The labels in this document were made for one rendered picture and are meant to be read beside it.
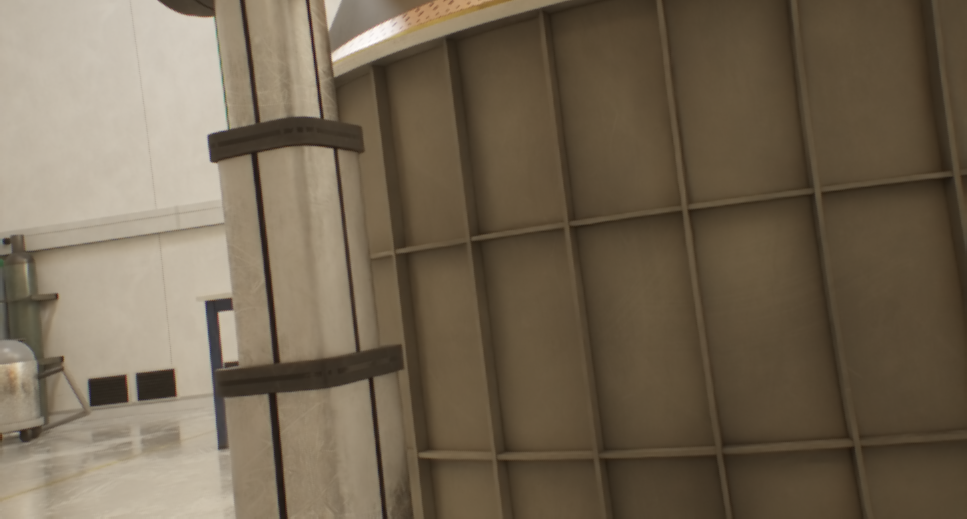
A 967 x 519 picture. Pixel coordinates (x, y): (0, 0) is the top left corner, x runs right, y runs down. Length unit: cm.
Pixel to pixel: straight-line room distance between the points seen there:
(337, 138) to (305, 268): 12
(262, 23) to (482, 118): 88
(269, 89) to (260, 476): 33
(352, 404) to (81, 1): 895
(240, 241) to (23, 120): 904
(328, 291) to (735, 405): 90
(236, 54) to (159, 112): 819
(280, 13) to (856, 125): 100
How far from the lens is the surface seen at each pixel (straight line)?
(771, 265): 160
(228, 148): 89
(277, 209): 86
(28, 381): 838
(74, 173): 954
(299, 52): 90
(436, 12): 183
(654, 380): 162
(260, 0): 91
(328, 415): 84
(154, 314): 905
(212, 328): 571
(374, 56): 186
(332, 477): 84
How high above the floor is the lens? 69
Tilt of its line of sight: 3 degrees up
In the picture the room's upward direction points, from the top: 7 degrees counter-clockwise
